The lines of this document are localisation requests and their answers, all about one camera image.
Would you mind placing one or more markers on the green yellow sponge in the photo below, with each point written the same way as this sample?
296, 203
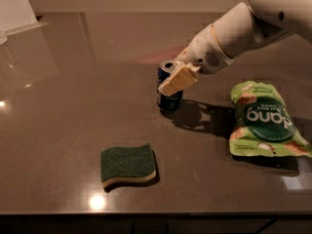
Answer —
127, 165

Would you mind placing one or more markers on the green snack bag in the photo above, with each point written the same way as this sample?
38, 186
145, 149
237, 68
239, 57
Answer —
263, 125

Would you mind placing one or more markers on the white object at left edge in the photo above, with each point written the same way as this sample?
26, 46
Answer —
16, 16

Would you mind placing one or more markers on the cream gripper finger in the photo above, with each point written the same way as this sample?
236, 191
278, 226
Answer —
183, 77
182, 57

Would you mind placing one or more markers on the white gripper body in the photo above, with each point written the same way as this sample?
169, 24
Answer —
205, 52

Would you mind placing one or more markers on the blue pepsi can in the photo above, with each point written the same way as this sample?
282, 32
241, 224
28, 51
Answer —
167, 103

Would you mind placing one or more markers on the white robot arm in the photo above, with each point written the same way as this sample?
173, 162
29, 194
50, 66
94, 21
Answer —
248, 26

